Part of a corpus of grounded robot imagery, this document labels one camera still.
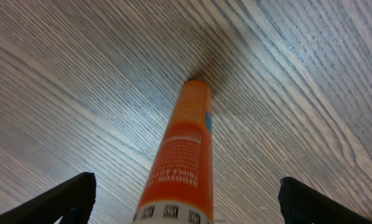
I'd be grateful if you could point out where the orange tube white cap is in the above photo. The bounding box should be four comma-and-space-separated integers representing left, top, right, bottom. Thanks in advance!
132, 80, 214, 224

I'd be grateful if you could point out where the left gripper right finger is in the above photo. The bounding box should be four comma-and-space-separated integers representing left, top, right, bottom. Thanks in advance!
278, 177, 372, 224

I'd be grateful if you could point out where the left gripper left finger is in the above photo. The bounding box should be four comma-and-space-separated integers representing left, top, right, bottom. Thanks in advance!
0, 172, 96, 224

